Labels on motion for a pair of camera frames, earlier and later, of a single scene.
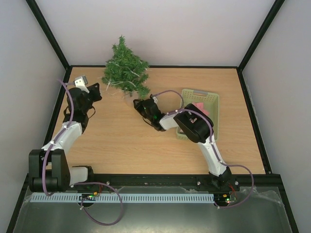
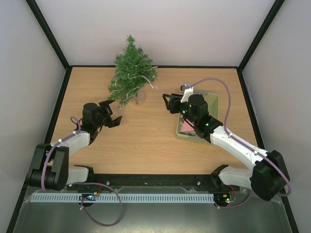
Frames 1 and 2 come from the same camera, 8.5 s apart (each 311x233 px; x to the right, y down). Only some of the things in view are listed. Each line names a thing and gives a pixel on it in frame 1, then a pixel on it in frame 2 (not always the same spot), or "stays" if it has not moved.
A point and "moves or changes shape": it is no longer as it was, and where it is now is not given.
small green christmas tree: [125, 71] moves or changes shape
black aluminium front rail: [113, 182] stays
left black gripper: [95, 91] -> [112, 123]
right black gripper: [140, 106] -> [173, 104]
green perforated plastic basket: [210, 102] stays
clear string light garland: [110, 82] -> [138, 75]
